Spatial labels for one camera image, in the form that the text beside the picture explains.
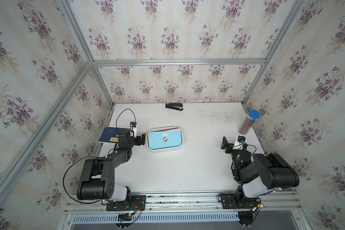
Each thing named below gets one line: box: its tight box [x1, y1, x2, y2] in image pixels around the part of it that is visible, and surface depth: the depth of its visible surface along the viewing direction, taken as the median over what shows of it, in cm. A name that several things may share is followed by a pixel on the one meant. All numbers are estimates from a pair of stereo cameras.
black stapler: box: [164, 102, 184, 111], surface depth 117 cm
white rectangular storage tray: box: [146, 126, 185, 153], surface depth 91 cm
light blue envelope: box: [148, 129, 183, 150], surface depth 95 cm
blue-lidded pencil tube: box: [237, 109, 261, 135], surface depth 92 cm
